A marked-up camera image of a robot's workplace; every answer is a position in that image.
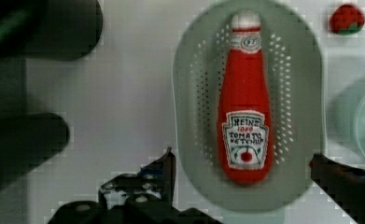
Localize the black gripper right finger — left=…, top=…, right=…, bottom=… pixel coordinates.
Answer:
left=309, top=153, right=365, bottom=224

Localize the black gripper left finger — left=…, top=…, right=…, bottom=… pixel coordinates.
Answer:
left=48, top=148, right=221, bottom=224

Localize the red plush ketchup bottle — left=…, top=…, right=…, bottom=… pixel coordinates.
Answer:
left=217, top=9, right=273, bottom=184

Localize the green oval strainer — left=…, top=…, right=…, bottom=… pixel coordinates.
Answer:
left=173, top=0, right=325, bottom=224

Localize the green metal mug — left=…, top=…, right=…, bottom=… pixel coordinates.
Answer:
left=330, top=77, right=365, bottom=159

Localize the black round pot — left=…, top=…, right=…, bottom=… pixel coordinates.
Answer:
left=0, top=113, right=70, bottom=190

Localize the red plush strawberry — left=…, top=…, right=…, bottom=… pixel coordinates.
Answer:
left=329, top=4, right=365, bottom=35

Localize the black frying pan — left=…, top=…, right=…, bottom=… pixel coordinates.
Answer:
left=0, top=0, right=103, bottom=61

